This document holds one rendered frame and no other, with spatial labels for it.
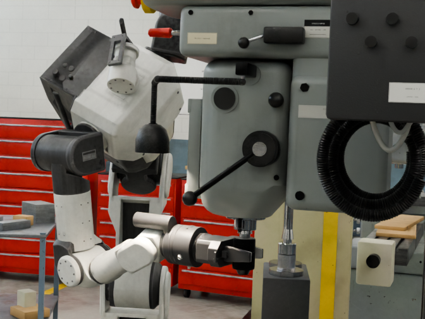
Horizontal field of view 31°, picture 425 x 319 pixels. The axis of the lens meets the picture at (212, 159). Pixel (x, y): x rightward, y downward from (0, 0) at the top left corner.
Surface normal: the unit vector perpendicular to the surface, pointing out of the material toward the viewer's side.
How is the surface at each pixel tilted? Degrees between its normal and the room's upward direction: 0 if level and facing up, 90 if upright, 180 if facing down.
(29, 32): 90
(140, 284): 81
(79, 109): 95
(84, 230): 91
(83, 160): 91
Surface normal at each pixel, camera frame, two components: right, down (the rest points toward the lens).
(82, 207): 0.77, 0.08
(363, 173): -0.25, 0.04
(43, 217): 0.62, 0.07
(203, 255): -0.50, 0.03
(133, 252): -0.47, 0.45
